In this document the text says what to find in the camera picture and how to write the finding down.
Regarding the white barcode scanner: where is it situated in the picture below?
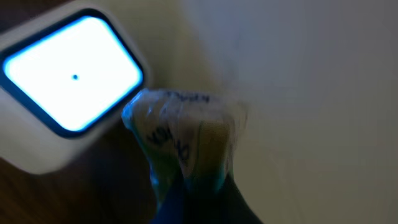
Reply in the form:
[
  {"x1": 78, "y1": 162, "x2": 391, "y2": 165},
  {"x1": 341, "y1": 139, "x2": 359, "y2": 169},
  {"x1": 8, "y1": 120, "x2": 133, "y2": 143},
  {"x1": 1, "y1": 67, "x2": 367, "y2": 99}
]
[{"x1": 1, "y1": 1, "x2": 152, "y2": 174}]

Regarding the small green wipes pack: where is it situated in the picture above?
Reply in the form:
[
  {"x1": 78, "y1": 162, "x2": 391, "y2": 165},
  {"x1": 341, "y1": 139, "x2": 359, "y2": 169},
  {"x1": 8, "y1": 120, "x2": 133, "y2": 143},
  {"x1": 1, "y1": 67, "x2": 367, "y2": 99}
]
[{"x1": 121, "y1": 89, "x2": 248, "y2": 207}]

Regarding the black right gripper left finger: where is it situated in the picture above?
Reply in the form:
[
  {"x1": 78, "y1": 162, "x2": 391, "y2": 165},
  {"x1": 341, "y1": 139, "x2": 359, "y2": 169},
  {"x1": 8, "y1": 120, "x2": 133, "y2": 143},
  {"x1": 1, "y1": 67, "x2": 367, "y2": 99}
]
[{"x1": 150, "y1": 175, "x2": 188, "y2": 224}]

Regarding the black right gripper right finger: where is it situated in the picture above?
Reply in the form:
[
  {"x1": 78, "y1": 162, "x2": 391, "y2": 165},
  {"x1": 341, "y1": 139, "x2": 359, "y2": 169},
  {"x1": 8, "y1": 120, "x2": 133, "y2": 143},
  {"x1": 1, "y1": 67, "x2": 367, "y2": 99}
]
[{"x1": 218, "y1": 174, "x2": 263, "y2": 224}]

